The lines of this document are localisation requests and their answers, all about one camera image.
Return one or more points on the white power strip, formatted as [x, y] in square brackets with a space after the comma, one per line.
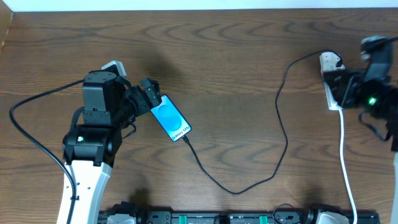
[329, 62]

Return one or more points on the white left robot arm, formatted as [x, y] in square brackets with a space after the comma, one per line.
[111, 104]

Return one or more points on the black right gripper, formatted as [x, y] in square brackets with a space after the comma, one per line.
[347, 90]

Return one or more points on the blue smartphone lit screen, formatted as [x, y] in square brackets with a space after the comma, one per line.
[171, 120]

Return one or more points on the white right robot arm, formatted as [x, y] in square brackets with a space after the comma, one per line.
[385, 109]

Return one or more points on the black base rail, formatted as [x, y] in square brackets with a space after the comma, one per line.
[128, 212]

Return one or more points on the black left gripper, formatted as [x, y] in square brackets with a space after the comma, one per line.
[150, 92]

